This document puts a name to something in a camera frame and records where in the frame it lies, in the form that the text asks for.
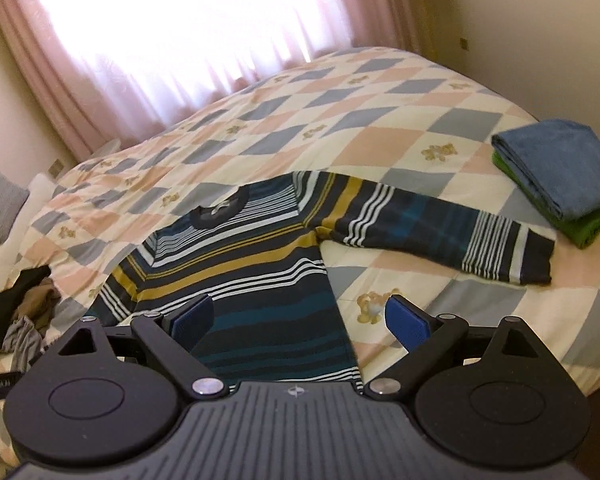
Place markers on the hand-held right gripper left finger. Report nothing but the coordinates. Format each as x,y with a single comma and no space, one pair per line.
194,318

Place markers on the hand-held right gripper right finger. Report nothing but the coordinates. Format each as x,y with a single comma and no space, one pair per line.
406,321

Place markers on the striped blue towel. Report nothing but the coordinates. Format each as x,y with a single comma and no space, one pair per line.
260,270

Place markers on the grey cloth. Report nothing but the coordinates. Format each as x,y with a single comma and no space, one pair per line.
22,342

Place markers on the black cloth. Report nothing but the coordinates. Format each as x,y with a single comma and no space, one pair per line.
5,305

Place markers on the tan cloth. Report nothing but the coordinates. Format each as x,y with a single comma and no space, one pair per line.
41,305

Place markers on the folded green cloth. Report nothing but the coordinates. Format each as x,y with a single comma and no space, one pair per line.
587,230

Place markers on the checkered bear print quilt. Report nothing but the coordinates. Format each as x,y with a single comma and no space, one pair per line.
290,125

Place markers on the pink curtain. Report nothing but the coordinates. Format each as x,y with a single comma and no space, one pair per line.
180,35

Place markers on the wall socket by curtain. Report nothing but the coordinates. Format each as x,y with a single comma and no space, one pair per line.
56,166

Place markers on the small wall switch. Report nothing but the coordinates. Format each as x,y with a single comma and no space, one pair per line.
463,43

